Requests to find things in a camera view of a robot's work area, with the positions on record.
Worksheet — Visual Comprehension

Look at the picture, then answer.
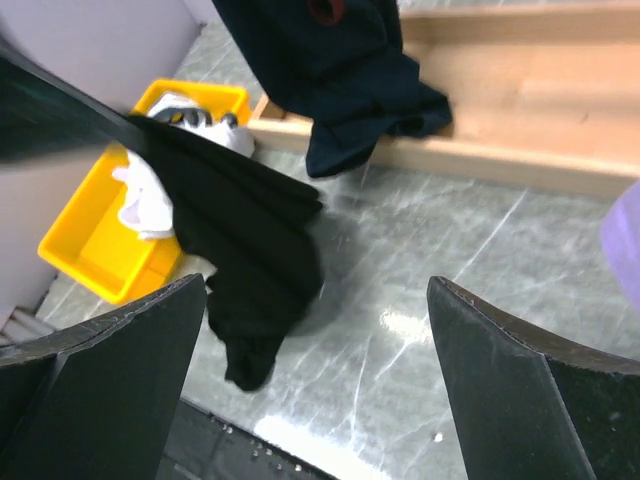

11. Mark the black tank top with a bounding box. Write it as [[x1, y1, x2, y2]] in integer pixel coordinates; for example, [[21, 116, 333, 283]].
[[127, 114, 324, 392]]

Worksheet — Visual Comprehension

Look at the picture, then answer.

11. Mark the purple t-shirt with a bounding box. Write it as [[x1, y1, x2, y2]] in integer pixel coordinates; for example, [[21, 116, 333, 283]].
[[600, 182, 640, 311]]

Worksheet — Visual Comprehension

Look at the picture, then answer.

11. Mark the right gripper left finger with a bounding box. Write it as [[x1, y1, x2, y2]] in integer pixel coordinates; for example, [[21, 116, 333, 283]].
[[1, 274, 206, 479]]

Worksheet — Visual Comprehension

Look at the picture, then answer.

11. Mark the white garment in tray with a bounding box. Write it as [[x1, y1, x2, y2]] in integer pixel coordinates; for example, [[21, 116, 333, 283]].
[[112, 92, 255, 241]]

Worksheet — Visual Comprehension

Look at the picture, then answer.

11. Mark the wooden clothes rack centre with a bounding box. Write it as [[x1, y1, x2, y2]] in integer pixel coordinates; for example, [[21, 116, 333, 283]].
[[247, 2, 640, 201]]

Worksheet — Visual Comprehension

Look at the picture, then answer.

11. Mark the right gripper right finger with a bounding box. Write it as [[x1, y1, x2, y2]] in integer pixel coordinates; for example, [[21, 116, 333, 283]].
[[427, 276, 639, 479]]

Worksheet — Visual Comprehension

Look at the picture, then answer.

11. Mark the yellow plastic tray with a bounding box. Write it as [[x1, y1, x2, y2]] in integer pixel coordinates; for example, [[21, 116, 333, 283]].
[[37, 78, 252, 306]]

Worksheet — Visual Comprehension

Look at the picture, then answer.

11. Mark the navy maroon tank top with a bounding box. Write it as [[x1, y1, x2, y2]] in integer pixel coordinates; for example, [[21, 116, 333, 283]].
[[214, 0, 453, 179]]

